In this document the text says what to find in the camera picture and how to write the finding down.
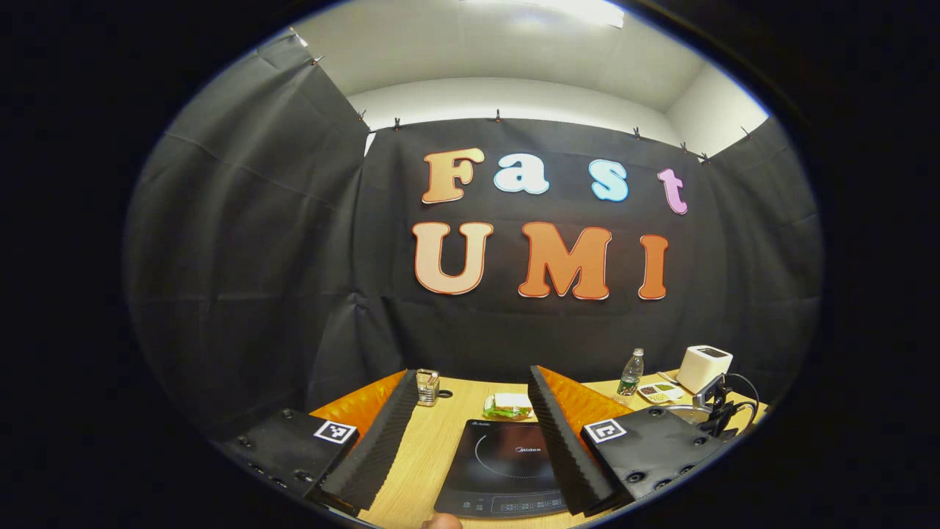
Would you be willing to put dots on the sandwich with lettuce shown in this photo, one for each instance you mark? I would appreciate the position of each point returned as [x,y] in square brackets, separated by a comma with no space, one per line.
[510,404]

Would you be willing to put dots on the black induction cooktop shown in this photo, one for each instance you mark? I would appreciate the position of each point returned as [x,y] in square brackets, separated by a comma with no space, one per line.
[499,470]

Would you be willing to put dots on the ceiling light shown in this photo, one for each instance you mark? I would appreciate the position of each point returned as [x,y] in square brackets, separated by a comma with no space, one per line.
[573,9]

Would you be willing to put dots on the white divided dish of beans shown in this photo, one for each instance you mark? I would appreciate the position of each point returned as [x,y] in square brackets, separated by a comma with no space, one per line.
[659,393]

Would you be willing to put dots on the white boxy appliance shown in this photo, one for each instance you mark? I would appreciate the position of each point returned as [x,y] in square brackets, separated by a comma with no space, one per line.
[703,371]

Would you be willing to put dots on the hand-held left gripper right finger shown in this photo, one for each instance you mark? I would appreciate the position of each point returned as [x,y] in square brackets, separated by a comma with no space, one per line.
[562,448]

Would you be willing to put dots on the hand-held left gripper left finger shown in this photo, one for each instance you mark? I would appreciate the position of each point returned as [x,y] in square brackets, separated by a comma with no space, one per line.
[382,448]

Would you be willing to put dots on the clear plastic water bottle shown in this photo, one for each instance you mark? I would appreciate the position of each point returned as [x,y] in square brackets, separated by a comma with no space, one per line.
[630,378]

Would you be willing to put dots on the black backdrop cloth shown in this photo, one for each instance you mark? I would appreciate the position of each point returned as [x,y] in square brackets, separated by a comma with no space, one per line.
[294,257]

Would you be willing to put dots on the row of black cloth clips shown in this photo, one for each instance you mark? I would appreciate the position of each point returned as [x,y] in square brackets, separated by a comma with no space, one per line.
[497,115]

